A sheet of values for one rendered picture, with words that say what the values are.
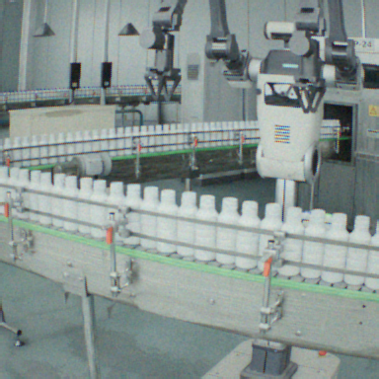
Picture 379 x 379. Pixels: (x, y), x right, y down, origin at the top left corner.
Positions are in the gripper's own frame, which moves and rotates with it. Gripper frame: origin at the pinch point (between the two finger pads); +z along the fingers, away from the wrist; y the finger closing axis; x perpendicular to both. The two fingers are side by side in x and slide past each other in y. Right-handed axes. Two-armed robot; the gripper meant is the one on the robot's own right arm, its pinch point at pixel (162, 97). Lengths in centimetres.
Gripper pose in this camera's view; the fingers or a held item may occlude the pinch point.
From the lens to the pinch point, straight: 159.5
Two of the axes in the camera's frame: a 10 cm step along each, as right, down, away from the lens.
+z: -0.4, 9.8, 1.7
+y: -5.0, 1.3, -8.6
